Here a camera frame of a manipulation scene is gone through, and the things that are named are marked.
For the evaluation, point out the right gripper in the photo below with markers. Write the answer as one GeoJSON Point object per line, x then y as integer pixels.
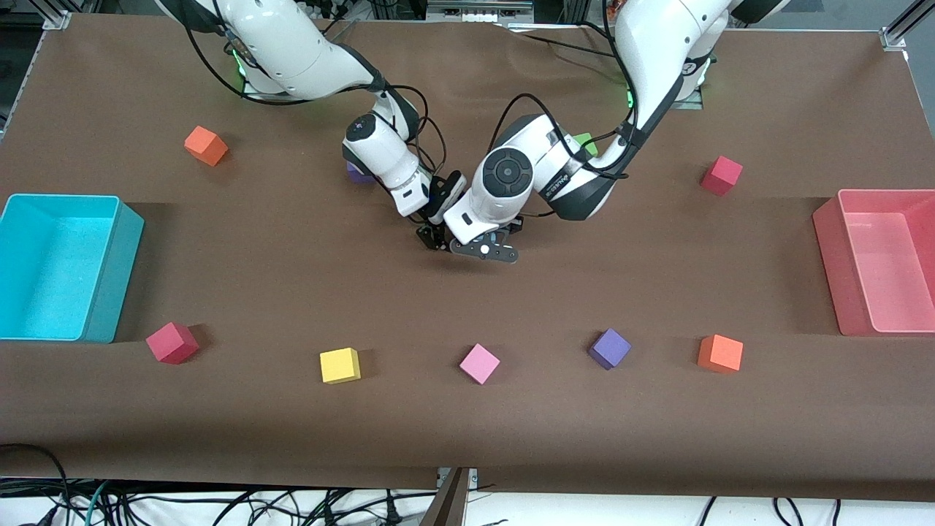
{"type": "Point", "coordinates": [432, 232]}

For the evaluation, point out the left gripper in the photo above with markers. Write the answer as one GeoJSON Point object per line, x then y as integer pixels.
{"type": "Point", "coordinates": [516, 226]}

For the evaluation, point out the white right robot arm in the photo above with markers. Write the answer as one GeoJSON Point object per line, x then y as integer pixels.
{"type": "Point", "coordinates": [292, 44]}

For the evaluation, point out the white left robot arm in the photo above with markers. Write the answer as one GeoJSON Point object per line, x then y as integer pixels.
{"type": "Point", "coordinates": [505, 172]}

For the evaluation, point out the purple foam block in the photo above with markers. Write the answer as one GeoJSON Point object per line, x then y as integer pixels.
{"type": "Point", "coordinates": [610, 348]}
{"type": "Point", "coordinates": [354, 174]}

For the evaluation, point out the pink foam block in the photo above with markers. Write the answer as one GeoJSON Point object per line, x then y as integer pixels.
{"type": "Point", "coordinates": [480, 363]}

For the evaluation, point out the green foam block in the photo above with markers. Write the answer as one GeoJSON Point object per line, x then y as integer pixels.
{"type": "Point", "coordinates": [586, 142]}

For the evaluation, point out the yellow foam block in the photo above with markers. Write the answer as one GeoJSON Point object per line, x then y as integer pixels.
{"type": "Point", "coordinates": [340, 365]}

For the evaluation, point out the brown table cover sheet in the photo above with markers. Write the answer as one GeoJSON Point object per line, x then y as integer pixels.
{"type": "Point", "coordinates": [467, 438]}

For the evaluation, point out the orange foam block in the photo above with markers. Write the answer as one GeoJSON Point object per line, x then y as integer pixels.
{"type": "Point", "coordinates": [720, 353]}
{"type": "Point", "coordinates": [206, 146]}

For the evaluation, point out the red foam block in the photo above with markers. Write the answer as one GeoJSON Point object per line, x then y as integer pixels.
{"type": "Point", "coordinates": [722, 175]}
{"type": "Point", "coordinates": [172, 342]}

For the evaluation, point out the dark brown beam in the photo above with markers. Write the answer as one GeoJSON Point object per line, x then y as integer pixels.
{"type": "Point", "coordinates": [447, 508]}

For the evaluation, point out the cyan plastic bin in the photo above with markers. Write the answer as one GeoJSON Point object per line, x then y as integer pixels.
{"type": "Point", "coordinates": [44, 277]}

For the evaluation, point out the pink plastic bin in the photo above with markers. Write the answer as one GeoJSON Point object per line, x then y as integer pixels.
{"type": "Point", "coordinates": [891, 270]}

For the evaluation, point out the grey metal rail assembly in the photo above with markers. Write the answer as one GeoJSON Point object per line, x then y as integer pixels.
{"type": "Point", "coordinates": [478, 9]}

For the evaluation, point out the silver metal bracket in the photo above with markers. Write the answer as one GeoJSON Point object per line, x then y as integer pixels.
{"type": "Point", "coordinates": [471, 476]}

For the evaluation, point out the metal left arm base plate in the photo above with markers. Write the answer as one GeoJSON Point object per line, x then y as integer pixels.
{"type": "Point", "coordinates": [690, 104]}

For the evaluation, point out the silver corner bracket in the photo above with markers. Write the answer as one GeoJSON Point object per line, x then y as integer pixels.
{"type": "Point", "coordinates": [57, 20]}
{"type": "Point", "coordinates": [892, 38]}

